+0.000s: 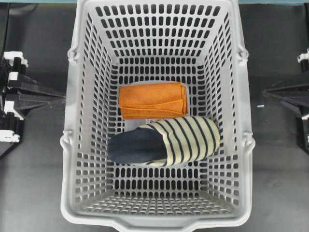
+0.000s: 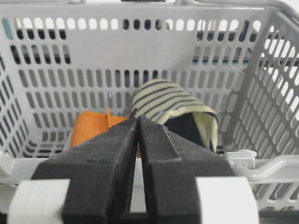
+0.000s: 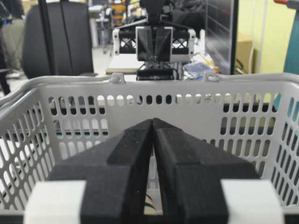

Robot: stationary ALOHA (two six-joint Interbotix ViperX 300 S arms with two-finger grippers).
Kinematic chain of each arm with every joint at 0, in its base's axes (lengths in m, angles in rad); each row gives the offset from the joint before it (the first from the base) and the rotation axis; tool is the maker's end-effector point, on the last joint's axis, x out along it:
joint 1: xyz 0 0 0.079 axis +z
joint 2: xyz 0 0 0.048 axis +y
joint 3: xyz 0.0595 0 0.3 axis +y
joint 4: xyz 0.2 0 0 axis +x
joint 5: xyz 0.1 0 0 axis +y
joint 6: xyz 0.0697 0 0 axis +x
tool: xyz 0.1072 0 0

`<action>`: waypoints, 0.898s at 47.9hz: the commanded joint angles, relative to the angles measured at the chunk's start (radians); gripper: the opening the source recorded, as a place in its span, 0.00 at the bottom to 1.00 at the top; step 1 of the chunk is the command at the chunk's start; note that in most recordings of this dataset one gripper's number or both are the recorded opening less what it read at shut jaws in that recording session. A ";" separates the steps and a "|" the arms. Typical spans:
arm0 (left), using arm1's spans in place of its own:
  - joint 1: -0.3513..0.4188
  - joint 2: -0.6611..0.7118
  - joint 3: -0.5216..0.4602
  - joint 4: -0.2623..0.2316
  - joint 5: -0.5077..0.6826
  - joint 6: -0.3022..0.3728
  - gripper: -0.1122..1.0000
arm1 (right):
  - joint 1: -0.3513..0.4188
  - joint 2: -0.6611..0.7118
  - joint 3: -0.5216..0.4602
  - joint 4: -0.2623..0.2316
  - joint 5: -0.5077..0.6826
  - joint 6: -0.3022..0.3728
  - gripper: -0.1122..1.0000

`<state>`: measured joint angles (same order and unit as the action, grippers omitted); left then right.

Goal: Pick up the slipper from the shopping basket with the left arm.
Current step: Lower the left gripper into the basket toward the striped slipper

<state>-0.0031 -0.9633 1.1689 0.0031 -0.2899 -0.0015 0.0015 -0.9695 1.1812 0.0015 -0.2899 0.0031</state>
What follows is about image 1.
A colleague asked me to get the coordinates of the folded orange cloth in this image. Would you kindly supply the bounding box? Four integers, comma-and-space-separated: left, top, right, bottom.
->
119, 83, 189, 120

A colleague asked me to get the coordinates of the striped cream navy slipper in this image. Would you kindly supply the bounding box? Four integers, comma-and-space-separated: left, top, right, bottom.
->
107, 116, 221, 167

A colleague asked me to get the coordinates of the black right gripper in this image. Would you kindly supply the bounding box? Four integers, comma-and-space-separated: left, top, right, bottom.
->
263, 48, 309, 153

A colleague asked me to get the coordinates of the grey plastic shopping basket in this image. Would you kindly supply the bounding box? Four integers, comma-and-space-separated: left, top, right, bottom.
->
60, 0, 255, 232

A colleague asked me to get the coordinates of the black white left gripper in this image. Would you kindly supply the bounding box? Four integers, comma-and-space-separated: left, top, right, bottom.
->
0, 51, 66, 158

